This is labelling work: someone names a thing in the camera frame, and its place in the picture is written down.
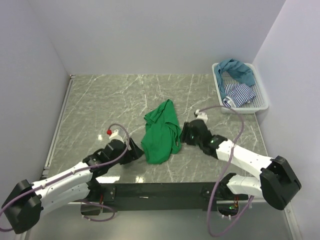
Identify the green tank top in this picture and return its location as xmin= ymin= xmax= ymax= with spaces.
xmin=141 ymin=99 xmax=182 ymax=165

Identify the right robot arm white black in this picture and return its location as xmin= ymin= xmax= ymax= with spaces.
xmin=180 ymin=119 xmax=302 ymax=210

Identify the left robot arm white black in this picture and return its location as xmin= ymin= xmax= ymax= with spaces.
xmin=0 ymin=139 xmax=144 ymax=234

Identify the striped tank top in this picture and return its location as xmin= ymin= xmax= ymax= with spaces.
xmin=222 ymin=83 xmax=256 ymax=108

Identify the blue tank top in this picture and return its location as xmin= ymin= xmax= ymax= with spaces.
xmin=213 ymin=58 xmax=256 ymax=98

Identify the black base beam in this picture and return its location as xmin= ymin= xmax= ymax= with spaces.
xmin=86 ymin=182 xmax=215 ymax=212

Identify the white plastic basket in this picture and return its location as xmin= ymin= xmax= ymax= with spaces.
xmin=212 ymin=63 xmax=269 ymax=114

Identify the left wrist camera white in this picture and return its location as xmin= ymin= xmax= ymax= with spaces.
xmin=106 ymin=129 xmax=124 ymax=142

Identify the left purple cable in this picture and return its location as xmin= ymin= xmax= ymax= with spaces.
xmin=0 ymin=123 xmax=131 ymax=231

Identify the aluminium rail frame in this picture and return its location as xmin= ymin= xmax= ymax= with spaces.
xmin=40 ymin=74 xmax=76 ymax=180

